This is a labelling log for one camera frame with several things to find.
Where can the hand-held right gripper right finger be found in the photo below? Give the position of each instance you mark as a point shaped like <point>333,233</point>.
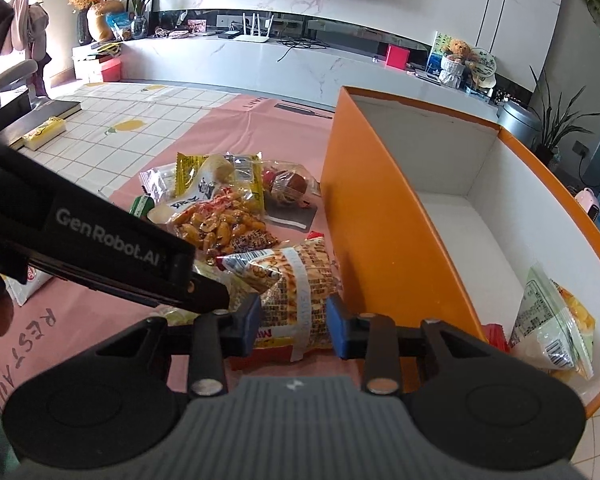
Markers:
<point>337,330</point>

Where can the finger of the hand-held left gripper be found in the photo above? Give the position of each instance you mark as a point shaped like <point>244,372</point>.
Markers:
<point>207,296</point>

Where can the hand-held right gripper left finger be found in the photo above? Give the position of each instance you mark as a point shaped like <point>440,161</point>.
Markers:
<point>250,325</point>

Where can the taped cracker snack packet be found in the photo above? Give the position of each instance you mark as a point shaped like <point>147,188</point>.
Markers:
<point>300,285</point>

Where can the mustard-edged spicy snack packet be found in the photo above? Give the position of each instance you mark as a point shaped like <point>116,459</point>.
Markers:
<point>215,225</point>

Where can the orange cardboard box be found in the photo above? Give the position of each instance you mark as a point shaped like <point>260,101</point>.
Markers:
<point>370,210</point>

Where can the green snack packet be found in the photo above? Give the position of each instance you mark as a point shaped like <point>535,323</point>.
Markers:
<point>141,205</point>

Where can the clear wrapped snack packet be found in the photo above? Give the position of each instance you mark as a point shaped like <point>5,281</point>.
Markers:
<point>155,180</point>

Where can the white and red packet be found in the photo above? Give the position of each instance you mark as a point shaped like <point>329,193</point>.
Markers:
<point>25,287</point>

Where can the pale yellow packet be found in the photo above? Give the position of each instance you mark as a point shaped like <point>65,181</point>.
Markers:
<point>45,132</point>

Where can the black book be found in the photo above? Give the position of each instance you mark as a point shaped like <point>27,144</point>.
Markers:
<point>35,115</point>

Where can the clear wrapped brown pastry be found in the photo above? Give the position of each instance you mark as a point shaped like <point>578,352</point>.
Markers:
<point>290,182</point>

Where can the red storage box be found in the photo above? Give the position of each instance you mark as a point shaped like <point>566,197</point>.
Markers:
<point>111,70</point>

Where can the pink printed tablecloth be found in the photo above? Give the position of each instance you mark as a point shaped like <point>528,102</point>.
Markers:
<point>205,130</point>

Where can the grey chair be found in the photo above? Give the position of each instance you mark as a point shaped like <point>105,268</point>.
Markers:
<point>15,77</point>

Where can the red snack packet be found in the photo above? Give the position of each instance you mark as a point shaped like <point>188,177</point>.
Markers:
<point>495,337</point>

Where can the gold gourd vase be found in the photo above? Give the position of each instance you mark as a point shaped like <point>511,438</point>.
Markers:
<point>100,25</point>

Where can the pink clothes pile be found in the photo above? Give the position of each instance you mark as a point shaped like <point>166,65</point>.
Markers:
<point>30,25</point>

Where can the green plant in glass vase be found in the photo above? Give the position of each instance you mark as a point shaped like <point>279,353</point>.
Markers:
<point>139,27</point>

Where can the blue printed bag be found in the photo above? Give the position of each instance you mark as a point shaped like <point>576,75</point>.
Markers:
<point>117,21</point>

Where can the white and green chips packet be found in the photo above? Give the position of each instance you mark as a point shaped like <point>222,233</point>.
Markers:
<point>545,320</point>

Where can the white marble tv cabinet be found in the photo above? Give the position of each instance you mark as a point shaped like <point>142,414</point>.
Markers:
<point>230,60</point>

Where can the black set-top box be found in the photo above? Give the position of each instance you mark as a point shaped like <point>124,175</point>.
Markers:
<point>228,34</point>

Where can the white router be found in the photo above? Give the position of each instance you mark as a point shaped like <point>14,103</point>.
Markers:
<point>252,36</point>

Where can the potted floor plant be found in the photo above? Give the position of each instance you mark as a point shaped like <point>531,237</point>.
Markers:
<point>545,152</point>

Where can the silver trash bin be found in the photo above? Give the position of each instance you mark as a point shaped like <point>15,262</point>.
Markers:
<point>517,122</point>

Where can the pink small appliance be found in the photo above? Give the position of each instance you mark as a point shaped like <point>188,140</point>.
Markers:
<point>587,202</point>

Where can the teddy bear in white pot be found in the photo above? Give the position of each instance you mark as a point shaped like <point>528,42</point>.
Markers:
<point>452,67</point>

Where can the landscape painting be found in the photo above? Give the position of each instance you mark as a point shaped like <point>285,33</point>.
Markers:
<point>436,47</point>

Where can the round paper fan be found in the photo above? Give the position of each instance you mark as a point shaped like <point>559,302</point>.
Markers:
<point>482,65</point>

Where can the small photo frame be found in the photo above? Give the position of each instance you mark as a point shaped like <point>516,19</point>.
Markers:
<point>196,26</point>

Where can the wall socket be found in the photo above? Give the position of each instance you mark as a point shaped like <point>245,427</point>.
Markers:
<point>580,148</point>

